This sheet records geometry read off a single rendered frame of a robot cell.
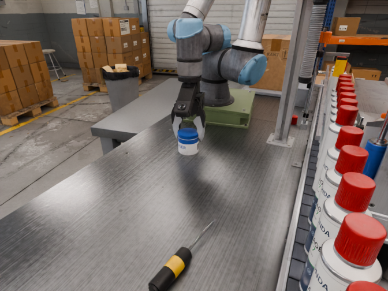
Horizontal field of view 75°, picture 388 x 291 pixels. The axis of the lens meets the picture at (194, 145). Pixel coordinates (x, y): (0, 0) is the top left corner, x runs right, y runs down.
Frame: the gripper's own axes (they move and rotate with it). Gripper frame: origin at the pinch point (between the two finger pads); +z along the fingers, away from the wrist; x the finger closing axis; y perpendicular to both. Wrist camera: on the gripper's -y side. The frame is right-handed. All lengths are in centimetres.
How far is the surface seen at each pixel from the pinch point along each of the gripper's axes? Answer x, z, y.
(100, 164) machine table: 23.5, 4.7, -16.3
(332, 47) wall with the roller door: -123, 21, 459
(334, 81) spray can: -47, -14, 35
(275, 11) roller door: -17, -35, 452
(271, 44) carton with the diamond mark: -22, -21, 78
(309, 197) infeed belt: -35.3, -0.2, -21.5
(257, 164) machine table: -23.2, 4.8, -2.2
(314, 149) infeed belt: -39.1, -0.1, 3.1
